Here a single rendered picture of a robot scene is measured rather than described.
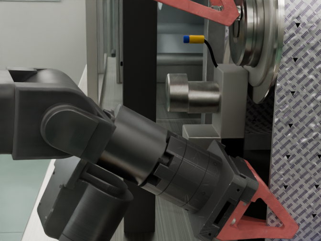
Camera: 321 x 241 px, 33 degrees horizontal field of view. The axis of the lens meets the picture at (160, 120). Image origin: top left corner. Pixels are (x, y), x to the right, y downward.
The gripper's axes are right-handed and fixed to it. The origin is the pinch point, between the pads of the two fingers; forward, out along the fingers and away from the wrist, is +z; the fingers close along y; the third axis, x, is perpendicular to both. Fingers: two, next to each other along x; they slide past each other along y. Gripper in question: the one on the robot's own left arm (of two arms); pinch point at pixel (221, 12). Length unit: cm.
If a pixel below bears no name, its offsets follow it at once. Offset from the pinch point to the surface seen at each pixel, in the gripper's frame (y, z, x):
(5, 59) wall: -551, -53, -151
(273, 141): 5.2, 10.3, -5.7
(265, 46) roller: 3.6, 4.4, 0.1
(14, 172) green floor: -300, 16, -148
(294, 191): 5.1, 15.2, -7.9
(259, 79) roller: 2.0, 6.4, -2.3
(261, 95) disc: 2.2, 7.6, -3.3
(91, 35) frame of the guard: -97, -6, -20
